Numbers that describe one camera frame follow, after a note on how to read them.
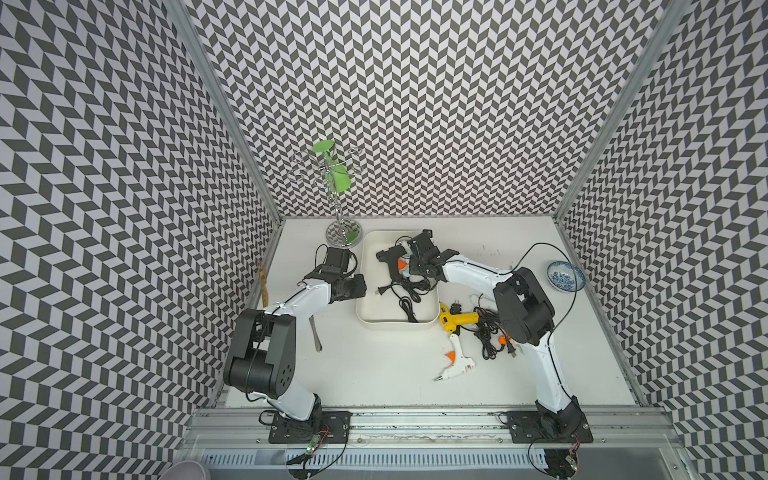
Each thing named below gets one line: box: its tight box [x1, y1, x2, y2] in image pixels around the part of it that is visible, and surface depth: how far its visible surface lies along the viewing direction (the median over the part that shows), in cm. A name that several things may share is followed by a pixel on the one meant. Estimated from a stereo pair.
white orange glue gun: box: [433, 334, 476, 382], surface depth 84 cm
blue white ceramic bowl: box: [546, 260, 586, 293], surface depth 101 cm
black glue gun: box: [375, 245, 407, 282], surface depth 106 cm
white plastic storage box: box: [356, 230, 440, 330], surface depth 97 cm
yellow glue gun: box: [439, 302, 479, 333], surface depth 89 cm
